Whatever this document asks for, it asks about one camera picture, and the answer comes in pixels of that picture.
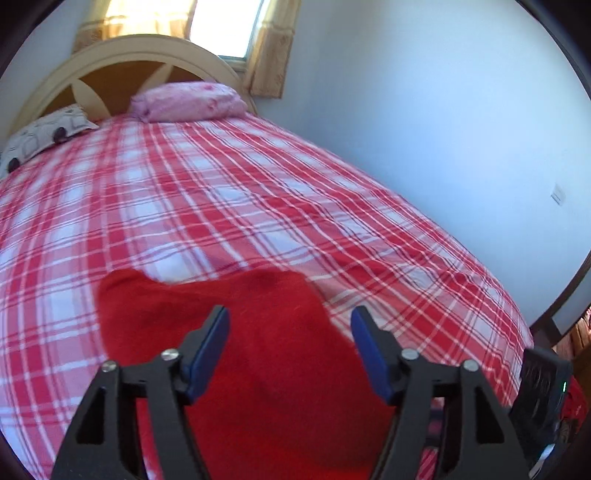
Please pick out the window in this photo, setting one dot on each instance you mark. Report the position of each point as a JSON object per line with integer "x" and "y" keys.
{"x": 221, "y": 27}

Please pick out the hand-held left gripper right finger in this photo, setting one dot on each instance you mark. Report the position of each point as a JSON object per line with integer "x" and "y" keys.
{"x": 369, "y": 350}

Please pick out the yellow floral curtain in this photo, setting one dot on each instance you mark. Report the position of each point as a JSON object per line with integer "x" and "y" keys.
{"x": 272, "y": 55}
{"x": 129, "y": 18}

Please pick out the white black patterned pillow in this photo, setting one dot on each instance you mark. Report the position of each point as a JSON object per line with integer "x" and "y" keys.
{"x": 37, "y": 134}

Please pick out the pink pillow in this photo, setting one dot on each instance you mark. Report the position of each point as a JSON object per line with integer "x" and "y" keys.
{"x": 189, "y": 101}

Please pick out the cream wooden headboard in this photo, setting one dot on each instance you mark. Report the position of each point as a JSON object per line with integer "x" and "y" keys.
{"x": 124, "y": 78}

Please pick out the white wall outlet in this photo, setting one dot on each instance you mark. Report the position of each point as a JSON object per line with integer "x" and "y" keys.
{"x": 558, "y": 194}

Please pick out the dark wooden door frame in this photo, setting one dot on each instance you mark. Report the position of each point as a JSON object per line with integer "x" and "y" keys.
{"x": 547, "y": 330}

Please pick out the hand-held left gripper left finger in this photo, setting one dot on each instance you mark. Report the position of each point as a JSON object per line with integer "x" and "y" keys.
{"x": 210, "y": 350}

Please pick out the red knitted sweater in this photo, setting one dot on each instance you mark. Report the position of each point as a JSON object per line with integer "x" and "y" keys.
{"x": 277, "y": 346}

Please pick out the red cloth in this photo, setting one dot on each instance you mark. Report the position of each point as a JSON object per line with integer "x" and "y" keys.
{"x": 577, "y": 404}

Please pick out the bed with red plaid sheet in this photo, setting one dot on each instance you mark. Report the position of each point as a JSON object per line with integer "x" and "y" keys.
{"x": 231, "y": 184}

